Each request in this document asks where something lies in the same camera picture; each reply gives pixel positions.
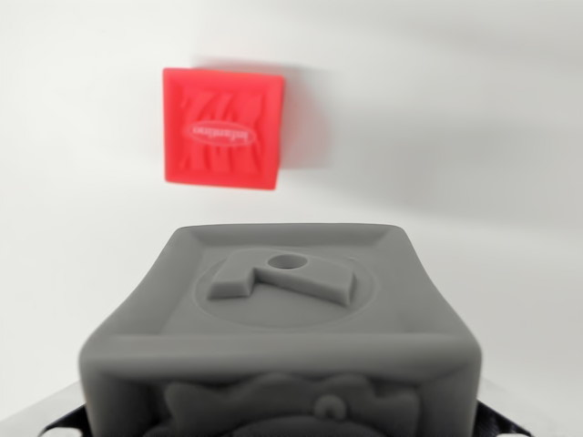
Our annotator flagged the grey embossed toy cube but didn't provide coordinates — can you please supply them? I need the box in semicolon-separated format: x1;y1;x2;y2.
77;222;485;437

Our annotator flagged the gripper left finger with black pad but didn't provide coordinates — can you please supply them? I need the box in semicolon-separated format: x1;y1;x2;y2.
0;381;95;437

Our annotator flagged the red embossed toy cube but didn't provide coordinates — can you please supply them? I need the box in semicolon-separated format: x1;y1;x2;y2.
162;66;287;190

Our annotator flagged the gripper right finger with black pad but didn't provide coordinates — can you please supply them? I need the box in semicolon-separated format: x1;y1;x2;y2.
473;381;583;437

